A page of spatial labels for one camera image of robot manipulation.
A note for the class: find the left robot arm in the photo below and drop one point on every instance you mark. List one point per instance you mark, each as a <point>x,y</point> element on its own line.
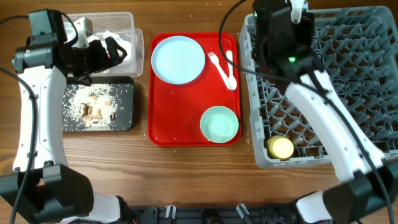
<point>42,187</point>

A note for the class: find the yellow plastic cup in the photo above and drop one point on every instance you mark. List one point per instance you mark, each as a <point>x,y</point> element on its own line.
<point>280,147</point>

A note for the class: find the white plastic spoon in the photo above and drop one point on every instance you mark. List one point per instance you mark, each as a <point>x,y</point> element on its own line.
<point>231,79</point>

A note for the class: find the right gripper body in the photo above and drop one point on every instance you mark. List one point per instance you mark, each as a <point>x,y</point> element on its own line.
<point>303,32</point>

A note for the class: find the white plastic fork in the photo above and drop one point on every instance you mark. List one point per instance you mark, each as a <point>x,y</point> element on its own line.
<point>215,60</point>

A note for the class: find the black food waste tray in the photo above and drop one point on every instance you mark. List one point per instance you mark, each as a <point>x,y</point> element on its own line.
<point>127,105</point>

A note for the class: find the red serving tray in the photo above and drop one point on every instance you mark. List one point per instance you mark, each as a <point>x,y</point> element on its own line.
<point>174,111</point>

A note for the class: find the grey dishwasher rack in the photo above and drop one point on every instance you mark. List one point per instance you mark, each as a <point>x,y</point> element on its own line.
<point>358,47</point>

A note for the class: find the light blue plate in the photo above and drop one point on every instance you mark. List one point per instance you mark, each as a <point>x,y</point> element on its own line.
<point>178,60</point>

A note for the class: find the rice and food scraps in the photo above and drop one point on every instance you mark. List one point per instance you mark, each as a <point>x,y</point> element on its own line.
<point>93,107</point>

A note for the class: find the clear plastic waste bin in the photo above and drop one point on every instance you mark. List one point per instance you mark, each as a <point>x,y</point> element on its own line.
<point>121,23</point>

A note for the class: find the mint green bowl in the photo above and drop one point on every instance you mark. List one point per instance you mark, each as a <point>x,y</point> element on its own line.
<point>219,124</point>

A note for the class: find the white napkin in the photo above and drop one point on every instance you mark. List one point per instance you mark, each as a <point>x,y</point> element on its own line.
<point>126,45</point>

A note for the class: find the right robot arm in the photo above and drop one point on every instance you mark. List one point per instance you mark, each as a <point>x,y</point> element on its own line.
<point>367,180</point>

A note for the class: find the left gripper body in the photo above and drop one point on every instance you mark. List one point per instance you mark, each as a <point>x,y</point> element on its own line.
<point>88,60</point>

